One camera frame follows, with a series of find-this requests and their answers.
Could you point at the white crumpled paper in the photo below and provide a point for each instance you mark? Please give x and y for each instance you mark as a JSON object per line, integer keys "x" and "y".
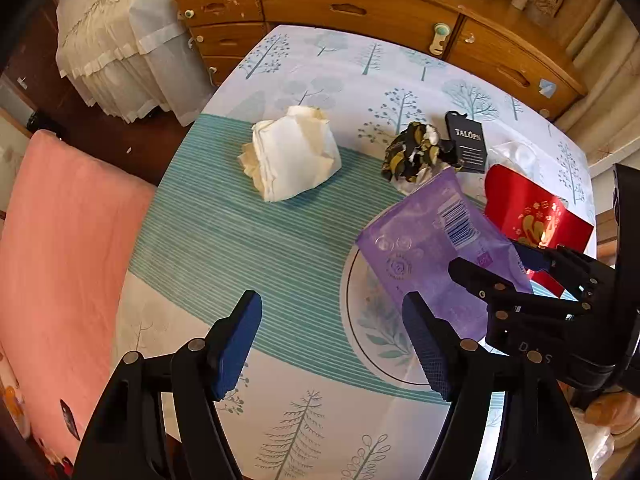
{"x": 290, "y": 155}

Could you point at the small black label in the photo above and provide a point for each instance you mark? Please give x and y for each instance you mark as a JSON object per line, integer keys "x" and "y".
{"x": 69, "y": 417}

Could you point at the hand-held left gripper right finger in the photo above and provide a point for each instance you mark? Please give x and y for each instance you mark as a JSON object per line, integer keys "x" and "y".
{"x": 427, "y": 345}

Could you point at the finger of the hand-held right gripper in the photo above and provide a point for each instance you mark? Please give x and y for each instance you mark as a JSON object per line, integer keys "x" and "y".
{"x": 480, "y": 282}
{"x": 532, "y": 255}

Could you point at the black leaf print crumpled wrapper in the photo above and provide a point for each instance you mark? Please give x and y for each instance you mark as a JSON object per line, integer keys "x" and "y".
{"x": 405, "y": 160}

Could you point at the pink bed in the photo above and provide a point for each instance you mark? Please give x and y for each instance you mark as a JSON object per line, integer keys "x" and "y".
{"x": 65, "y": 260}

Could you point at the cream lace furniture cover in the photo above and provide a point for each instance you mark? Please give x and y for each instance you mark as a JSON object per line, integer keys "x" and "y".
{"x": 125, "y": 35}

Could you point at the beige curtain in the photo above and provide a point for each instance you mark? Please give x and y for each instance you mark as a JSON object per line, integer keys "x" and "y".
{"x": 615, "y": 85}

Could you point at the purple plastic packet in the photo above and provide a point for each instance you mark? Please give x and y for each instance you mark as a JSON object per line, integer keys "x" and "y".
{"x": 415, "y": 245}

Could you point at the tree print tablecloth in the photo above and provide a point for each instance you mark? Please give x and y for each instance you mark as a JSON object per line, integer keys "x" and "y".
{"x": 225, "y": 240}

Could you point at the blue sticker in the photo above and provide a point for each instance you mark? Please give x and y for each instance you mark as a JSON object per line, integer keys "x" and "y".
{"x": 548, "y": 87}

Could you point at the red foil packet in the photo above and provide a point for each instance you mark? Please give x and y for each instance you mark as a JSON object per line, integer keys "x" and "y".
{"x": 520, "y": 200}

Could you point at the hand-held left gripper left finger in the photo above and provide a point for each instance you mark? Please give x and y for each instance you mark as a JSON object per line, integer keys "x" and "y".
{"x": 237, "y": 345}

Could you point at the green drawer hook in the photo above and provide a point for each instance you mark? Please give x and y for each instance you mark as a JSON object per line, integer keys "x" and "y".
{"x": 440, "y": 37}

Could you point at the black card tag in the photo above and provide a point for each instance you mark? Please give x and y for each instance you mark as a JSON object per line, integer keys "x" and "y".
{"x": 467, "y": 145}

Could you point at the wooden desk with drawers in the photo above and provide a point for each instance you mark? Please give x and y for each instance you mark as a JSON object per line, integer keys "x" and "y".
{"x": 350, "y": 5}

